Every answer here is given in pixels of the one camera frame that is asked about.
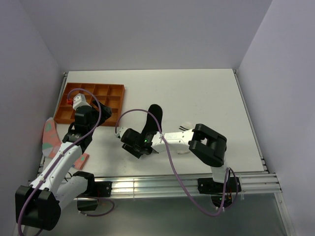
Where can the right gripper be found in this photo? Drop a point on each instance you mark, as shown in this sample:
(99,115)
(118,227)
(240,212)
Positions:
(137,154)

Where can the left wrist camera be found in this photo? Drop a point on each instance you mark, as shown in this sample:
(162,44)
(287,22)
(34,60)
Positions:
(77,101)

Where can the orange compartment tray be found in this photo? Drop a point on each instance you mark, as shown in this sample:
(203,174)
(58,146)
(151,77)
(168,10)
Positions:
(111,95)

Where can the aluminium rail frame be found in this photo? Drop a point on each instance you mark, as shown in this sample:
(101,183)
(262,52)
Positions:
(210,96)

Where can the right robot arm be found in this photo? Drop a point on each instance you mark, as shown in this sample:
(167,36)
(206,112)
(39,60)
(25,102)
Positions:
(206,144)

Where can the pink patterned sock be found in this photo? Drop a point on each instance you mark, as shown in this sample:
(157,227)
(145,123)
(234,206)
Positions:
(51,144)

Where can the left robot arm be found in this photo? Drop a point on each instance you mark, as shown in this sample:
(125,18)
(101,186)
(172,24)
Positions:
(41,203)

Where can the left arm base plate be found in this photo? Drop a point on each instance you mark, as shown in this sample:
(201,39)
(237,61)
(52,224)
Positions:
(102,188)

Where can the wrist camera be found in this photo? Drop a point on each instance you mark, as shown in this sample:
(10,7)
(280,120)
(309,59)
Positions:
(120,132)
(77,101)

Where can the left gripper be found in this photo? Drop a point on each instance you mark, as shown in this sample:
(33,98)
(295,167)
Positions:
(106,114)

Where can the black cable clamp block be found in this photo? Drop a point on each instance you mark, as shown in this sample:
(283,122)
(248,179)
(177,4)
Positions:
(87,205)

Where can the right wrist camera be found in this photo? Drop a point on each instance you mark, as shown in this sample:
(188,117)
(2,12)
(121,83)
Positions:
(120,132)

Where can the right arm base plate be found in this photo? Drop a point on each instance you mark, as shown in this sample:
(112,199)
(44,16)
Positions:
(208,186)

